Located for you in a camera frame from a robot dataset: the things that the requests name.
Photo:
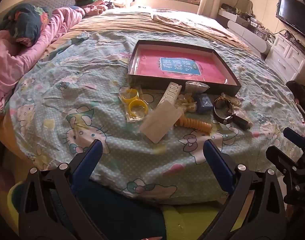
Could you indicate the white curved dressing table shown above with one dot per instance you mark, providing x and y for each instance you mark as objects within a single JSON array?
[{"x": 247, "y": 33}]

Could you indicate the person's dark teal leg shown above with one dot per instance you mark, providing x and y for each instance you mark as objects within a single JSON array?
[{"x": 122, "y": 215}]

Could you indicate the black flat television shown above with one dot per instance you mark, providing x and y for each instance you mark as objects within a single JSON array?
[{"x": 292, "y": 13}]

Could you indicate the cartoon cat printed bed sheet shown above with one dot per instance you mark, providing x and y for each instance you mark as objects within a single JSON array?
[{"x": 92, "y": 80}]

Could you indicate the clear plastic bag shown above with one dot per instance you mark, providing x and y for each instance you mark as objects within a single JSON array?
[{"x": 196, "y": 86}]

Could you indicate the grey quilted headboard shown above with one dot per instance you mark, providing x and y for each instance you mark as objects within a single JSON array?
[{"x": 55, "y": 0}]

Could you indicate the tan blanket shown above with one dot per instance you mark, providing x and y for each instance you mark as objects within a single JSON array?
[{"x": 142, "y": 22}]

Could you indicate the clutter of cosmetics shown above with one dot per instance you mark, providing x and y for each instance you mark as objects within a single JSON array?
[{"x": 252, "y": 21}]

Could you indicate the white drawer dresser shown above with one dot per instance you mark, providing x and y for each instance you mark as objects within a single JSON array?
[{"x": 285, "y": 55}]

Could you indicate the dark blue floral pillow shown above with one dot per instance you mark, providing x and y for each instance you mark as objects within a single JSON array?
[{"x": 25, "y": 22}]

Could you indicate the pink book with blue label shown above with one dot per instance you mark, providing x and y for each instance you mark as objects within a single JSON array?
[{"x": 147, "y": 65}]

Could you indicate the black item in clear bag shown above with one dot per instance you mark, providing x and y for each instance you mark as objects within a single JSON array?
[{"x": 242, "y": 123}]

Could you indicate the pink quilt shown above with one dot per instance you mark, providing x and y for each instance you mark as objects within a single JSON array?
[{"x": 7, "y": 62}]

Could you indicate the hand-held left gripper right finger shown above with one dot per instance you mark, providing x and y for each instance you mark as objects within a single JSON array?
[{"x": 216, "y": 162}]

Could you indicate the shallow dark cardboard box tray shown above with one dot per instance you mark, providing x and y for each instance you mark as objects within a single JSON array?
[{"x": 152, "y": 81}]

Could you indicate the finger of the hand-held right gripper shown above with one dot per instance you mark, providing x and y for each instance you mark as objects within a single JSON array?
[
  {"x": 297, "y": 140},
  {"x": 282, "y": 158}
]

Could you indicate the pink fluffy cloth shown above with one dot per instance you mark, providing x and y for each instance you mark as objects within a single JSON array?
[{"x": 93, "y": 10}]

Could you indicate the wavy framed mirror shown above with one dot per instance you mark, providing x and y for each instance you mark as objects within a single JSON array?
[{"x": 245, "y": 5}]

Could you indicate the bag of yellow hair accessories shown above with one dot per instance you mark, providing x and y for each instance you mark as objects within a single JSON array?
[{"x": 187, "y": 103}]

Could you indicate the blue box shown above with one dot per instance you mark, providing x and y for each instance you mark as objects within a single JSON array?
[{"x": 204, "y": 103}]

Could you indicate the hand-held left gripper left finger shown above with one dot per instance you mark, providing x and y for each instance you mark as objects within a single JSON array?
[{"x": 92, "y": 155}]

